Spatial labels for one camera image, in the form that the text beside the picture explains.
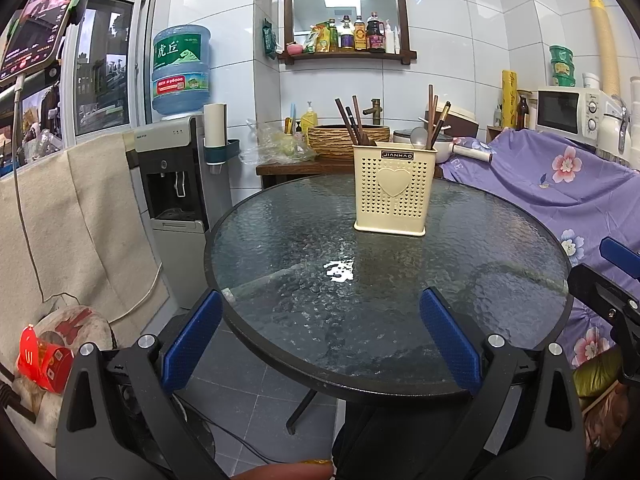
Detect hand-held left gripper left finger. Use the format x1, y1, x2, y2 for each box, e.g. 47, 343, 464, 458
55, 288, 231, 480

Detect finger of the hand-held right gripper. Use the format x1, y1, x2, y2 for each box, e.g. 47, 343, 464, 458
599, 236, 640, 281
566, 262, 640, 313

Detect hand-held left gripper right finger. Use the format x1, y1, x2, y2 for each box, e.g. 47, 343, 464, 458
419, 287, 587, 480

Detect beige perforated utensil holder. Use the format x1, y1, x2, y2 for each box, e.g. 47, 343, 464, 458
352, 142, 439, 237

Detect black chopstick with gold band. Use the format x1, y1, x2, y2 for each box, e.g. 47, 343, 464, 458
430, 101, 452, 151

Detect person's left hand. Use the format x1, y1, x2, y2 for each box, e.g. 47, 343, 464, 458
232, 460, 335, 480

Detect olive satin cushion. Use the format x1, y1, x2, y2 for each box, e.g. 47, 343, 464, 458
572, 347, 626, 401

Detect round glass table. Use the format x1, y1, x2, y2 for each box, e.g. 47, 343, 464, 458
204, 174, 575, 436

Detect water dispenser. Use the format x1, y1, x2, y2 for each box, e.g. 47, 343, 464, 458
134, 114, 211, 311

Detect purple floral cloth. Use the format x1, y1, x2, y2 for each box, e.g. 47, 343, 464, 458
440, 127, 640, 371

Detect white printed sack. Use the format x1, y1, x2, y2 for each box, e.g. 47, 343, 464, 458
10, 305, 118, 448

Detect white kettle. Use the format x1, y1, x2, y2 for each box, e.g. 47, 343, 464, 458
597, 100, 633, 161

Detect person's dark clothing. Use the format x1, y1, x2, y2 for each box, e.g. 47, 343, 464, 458
331, 395, 481, 480

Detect red paper bag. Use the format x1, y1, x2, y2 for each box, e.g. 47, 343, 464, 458
17, 325, 76, 393

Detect white microwave oven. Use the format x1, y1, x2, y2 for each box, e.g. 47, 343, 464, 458
536, 86, 618, 148

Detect beige cloth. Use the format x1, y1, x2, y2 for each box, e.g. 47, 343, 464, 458
0, 132, 171, 356

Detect teal cup holder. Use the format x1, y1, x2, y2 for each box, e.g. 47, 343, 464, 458
201, 139, 241, 167

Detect yellow roll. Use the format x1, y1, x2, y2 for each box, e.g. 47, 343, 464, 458
501, 70, 518, 128

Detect wooden washstand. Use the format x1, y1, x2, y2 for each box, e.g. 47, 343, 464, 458
256, 152, 443, 191

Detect clear plastic bag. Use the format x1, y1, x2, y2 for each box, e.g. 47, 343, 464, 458
240, 120, 318, 165

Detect brown and white rice cooker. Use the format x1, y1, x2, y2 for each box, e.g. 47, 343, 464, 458
419, 106, 477, 140

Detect white paper cup stack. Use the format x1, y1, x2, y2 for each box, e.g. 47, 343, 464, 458
203, 102, 227, 148

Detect tall stack of paper cups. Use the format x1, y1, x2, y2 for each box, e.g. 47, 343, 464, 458
587, 0, 621, 96

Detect woven wash basin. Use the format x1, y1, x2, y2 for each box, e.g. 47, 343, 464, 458
307, 122, 391, 158

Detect brass faucet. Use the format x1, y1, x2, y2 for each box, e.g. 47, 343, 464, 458
362, 98, 386, 126

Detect blue water bottle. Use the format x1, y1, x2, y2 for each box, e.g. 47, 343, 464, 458
151, 25, 212, 121

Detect aluminium sliding window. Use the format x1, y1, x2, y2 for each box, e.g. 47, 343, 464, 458
60, 0, 156, 141

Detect green hanging packet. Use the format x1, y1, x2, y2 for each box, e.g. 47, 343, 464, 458
262, 19, 281, 58

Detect row of condiment bottles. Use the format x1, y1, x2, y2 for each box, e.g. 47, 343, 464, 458
302, 11, 403, 54

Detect wood-framed mirror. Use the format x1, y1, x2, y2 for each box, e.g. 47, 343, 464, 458
276, 0, 417, 66

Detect smartphone on holder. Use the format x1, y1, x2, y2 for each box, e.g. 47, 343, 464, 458
0, 0, 97, 86

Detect white long-handled pan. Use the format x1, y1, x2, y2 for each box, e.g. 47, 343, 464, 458
392, 129, 493, 163

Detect white charging cable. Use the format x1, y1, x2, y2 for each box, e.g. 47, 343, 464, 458
12, 77, 168, 323

